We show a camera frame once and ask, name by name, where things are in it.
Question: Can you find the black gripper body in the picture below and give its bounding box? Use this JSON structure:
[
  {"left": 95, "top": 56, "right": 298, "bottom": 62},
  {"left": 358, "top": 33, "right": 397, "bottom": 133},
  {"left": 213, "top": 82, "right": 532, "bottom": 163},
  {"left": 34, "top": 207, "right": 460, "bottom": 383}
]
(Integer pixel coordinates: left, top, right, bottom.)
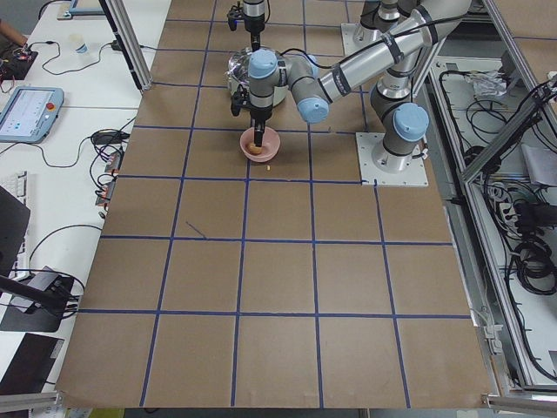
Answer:
[
  {"left": 250, "top": 31, "right": 261, "bottom": 52},
  {"left": 250, "top": 104, "right": 272, "bottom": 131}
]

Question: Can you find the brown egg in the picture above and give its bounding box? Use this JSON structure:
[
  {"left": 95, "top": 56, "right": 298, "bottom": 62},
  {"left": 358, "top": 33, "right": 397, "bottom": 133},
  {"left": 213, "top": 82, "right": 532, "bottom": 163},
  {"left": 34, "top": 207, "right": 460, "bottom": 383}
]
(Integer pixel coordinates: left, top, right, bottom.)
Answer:
[{"left": 247, "top": 143, "right": 263, "bottom": 155}]

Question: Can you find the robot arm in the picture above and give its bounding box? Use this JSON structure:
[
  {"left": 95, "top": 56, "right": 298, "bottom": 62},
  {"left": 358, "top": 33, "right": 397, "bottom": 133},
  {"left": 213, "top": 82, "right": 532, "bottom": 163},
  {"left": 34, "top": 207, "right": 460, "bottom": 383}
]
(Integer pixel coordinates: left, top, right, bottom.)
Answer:
[
  {"left": 242, "top": 0, "right": 265, "bottom": 52},
  {"left": 231, "top": 1, "right": 470, "bottom": 174}
]

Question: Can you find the light green steel pot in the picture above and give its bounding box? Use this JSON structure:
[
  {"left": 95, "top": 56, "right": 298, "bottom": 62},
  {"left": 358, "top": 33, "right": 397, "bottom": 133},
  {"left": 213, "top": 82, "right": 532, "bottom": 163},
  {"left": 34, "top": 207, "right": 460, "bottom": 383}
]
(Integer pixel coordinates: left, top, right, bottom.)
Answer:
[{"left": 226, "top": 46, "right": 288, "bottom": 107}]

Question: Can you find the pink bowl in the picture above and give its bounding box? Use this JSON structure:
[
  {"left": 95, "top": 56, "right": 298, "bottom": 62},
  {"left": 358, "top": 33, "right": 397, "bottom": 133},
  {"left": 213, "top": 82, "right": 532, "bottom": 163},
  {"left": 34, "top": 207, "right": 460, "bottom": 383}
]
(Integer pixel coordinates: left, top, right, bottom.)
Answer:
[{"left": 239, "top": 127, "right": 281, "bottom": 163}]

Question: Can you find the paper cup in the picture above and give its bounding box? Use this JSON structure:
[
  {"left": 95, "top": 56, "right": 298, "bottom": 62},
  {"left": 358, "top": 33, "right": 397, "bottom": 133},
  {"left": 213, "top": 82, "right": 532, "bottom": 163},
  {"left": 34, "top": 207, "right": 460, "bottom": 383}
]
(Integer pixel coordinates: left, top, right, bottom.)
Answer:
[{"left": 69, "top": 33, "right": 89, "bottom": 54}]

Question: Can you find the teach pendant tablet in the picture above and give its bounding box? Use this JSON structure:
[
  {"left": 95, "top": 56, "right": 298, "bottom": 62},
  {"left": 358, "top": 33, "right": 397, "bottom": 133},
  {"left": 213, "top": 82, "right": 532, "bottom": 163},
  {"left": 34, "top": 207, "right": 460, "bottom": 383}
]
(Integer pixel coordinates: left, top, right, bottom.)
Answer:
[{"left": 1, "top": 86, "right": 64, "bottom": 144}]

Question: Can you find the white keyboard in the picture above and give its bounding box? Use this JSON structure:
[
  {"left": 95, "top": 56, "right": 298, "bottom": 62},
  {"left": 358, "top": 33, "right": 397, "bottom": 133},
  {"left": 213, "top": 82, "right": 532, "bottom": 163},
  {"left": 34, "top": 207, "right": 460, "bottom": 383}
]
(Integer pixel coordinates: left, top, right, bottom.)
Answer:
[{"left": 1, "top": 171, "right": 30, "bottom": 279}]

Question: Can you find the black monitor stand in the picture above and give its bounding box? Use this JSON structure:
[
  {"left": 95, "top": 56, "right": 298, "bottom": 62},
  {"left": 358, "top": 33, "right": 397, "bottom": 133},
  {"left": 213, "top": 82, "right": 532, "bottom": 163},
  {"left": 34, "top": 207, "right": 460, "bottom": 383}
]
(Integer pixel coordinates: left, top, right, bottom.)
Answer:
[{"left": 1, "top": 267, "right": 75, "bottom": 333}]

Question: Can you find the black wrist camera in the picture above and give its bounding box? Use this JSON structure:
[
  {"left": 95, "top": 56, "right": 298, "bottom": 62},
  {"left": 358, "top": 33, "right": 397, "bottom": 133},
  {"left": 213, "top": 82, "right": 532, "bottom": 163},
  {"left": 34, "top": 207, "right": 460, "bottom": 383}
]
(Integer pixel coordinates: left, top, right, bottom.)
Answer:
[
  {"left": 231, "top": 84, "right": 249, "bottom": 117},
  {"left": 226, "top": 1, "right": 244, "bottom": 31}
]

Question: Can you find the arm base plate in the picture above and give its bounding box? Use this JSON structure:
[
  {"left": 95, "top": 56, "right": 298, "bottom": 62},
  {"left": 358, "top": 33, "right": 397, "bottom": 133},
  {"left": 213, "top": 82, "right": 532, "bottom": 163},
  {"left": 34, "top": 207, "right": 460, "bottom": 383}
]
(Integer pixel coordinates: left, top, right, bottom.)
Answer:
[
  {"left": 356, "top": 132, "right": 429, "bottom": 187},
  {"left": 341, "top": 23, "right": 382, "bottom": 56}
]

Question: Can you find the aluminium frame post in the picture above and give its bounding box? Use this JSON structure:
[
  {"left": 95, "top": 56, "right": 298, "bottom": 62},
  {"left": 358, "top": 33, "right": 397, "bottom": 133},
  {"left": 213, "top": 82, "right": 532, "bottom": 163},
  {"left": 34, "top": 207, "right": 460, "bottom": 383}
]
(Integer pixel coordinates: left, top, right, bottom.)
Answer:
[{"left": 99, "top": 0, "right": 152, "bottom": 91}]

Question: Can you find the black cable bundle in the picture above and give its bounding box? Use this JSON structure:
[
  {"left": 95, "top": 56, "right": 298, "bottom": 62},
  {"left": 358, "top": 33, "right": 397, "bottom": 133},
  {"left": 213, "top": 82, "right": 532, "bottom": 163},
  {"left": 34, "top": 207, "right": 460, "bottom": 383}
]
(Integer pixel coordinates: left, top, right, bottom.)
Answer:
[{"left": 82, "top": 128, "right": 131, "bottom": 219}]

